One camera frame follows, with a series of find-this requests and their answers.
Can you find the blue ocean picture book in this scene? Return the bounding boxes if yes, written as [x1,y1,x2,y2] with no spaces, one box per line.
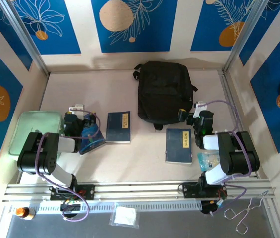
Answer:
[79,113,106,156]

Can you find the dark blue yellow-label book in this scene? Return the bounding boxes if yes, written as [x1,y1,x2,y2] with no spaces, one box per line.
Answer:
[105,111,131,144]
[165,128,193,165]

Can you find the black backpack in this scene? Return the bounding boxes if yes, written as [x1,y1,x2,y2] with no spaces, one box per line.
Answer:
[132,60,198,131]

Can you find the clear zip bag white pad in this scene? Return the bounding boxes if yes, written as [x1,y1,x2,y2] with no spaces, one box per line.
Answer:
[109,202,140,229]

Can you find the green storage box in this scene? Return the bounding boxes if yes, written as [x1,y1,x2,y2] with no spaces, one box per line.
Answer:
[7,111,65,162]

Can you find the clear blue snack packet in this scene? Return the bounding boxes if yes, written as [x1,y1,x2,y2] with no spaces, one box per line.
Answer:
[196,151,221,172]

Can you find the black left connector box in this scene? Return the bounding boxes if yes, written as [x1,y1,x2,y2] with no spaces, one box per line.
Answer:
[60,200,82,214]

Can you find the black connector box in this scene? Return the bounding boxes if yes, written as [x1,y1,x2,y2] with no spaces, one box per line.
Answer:
[201,198,226,215]
[60,200,82,214]

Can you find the black right connector box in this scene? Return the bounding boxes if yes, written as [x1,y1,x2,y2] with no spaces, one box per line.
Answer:
[201,198,226,215]

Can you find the orange-capped brown bottle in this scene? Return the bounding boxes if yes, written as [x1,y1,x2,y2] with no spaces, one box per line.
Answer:
[15,207,36,221]

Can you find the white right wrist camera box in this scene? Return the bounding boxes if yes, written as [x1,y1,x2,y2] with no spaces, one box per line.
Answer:
[193,101,208,117]

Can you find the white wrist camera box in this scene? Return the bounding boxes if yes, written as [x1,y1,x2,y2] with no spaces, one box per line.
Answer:
[69,104,84,115]
[193,101,208,117]

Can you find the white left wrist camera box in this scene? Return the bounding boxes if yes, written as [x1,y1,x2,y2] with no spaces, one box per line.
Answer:
[69,104,84,115]

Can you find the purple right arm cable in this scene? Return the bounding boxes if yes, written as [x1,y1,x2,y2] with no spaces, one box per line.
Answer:
[203,100,252,216]

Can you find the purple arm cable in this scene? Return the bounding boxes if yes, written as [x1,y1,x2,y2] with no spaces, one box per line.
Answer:
[203,100,252,216]
[35,110,101,222]

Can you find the aluminium table side rail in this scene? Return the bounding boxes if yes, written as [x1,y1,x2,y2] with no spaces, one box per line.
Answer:
[218,70,259,178]

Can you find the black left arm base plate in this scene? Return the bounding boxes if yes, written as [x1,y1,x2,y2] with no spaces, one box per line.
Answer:
[50,184,96,201]

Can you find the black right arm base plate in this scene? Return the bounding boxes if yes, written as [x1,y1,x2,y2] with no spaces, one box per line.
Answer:
[181,182,228,199]

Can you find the aluminium mounting rail frame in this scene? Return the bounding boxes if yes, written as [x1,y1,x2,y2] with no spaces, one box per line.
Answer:
[2,179,276,203]

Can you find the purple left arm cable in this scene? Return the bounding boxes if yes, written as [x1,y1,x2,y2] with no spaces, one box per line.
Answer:
[35,110,101,222]

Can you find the white slotted cable duct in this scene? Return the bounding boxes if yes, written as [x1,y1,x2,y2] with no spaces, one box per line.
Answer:
[5,201,202,213]

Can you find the aluminium corner post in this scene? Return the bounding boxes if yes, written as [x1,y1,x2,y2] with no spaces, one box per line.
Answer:
[0,0,50,76]
[223,0,268,75]

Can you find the metal wire tongs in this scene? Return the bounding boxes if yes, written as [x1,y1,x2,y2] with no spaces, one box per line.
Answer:
[224,190,269,234]

